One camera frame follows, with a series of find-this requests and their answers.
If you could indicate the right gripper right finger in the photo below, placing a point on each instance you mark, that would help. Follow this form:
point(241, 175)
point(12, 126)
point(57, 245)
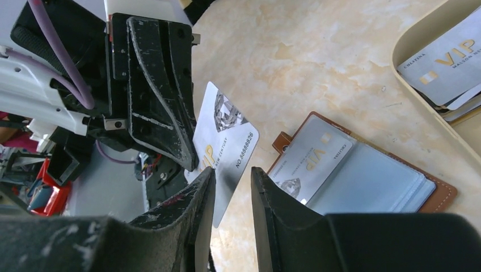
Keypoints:
point(289, 236)

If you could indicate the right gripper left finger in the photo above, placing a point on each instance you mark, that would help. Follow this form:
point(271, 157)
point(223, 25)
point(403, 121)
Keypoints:
point(178, 231)

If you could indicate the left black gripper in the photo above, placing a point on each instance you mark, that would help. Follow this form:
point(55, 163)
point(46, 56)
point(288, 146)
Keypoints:
point(78, 76)

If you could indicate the brown leather card holder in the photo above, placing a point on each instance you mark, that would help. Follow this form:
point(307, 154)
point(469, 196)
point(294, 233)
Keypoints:
point(372, 180)

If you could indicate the silver VIP diamond card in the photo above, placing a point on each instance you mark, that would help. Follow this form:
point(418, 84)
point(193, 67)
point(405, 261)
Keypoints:
point(224, 140)

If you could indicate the beige oval tray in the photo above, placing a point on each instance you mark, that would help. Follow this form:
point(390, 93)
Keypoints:
point(460, 127)

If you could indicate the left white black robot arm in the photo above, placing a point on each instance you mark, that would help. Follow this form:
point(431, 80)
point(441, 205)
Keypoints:
point(115, 71)

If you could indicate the red box in background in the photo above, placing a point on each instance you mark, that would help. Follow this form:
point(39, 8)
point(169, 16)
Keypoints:
point(47, 198)

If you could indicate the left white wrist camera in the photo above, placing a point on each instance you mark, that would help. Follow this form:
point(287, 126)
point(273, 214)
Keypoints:
point(157, 9)

